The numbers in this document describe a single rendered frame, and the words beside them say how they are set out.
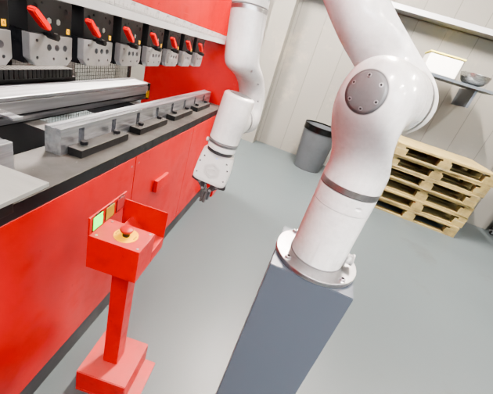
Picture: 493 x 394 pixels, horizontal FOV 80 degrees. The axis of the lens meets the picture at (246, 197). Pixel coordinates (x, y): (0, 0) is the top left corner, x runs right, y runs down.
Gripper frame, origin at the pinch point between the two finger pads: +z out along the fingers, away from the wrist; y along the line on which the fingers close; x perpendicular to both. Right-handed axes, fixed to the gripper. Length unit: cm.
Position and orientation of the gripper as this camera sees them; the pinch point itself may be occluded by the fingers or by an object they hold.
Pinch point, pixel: (204, 195)
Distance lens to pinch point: 92.0
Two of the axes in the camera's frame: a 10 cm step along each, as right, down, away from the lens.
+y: 9.2, 3.9, 0.1
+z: -3.6, 8.3, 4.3
